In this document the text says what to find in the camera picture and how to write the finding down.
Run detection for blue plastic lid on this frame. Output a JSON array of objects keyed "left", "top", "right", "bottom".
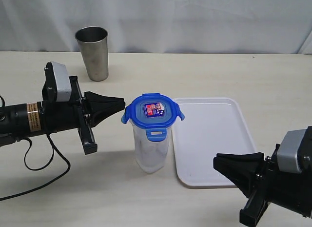
[{"left": 121, "top": 93, "right": 185, "bottom": 142}]

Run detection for clear plastic container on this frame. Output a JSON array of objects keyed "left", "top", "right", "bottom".
[{"left": 132, "top": 123, "right": 172, "bottom": 173}]

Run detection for white rectangular plastic tray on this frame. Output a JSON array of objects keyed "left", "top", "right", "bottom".
[{"left": 172, "top": 97, "right": 257, "bottom": 189}]

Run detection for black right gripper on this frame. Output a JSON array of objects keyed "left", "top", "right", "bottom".
[{"left": 213, "top": 144, "right": 312, "bottom": 225}]

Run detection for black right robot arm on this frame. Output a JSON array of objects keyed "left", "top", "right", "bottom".
[{"left": 213, "top": 126, "right": 312, "bottom": 227}]

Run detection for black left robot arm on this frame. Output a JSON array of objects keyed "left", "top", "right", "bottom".
[{"left": 0, "top": 62, "right": 189, "bottom": 173}]

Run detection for stainless steel cup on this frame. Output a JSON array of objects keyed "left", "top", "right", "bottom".
[{"left": 75, "top": 26, "right": 109, "bottom": 82}]

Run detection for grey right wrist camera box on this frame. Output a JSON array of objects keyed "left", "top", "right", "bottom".
[{"left": 276, "top": 129, "right": 306, "bottom": 174}]

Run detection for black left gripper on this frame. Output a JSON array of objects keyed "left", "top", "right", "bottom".
[{"left": 42, "top": 62, "right": 126, "bottom": 155}]

